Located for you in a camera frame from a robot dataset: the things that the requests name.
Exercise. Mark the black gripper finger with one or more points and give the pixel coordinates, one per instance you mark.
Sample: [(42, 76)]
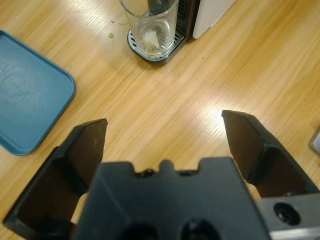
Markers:
[(50, 185), (267, 167)]

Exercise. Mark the clear drinking glass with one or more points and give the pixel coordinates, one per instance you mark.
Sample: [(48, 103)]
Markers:
[(150, 37)]

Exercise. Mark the white capsule coffee machine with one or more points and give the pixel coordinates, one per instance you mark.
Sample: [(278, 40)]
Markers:
[(210, 15)]

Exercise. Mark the teal plastic tray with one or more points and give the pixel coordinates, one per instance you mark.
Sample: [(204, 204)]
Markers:
[(30, 100)]

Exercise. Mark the grey mount plate with post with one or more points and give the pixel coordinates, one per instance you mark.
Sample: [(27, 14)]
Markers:
[(316, 143)]

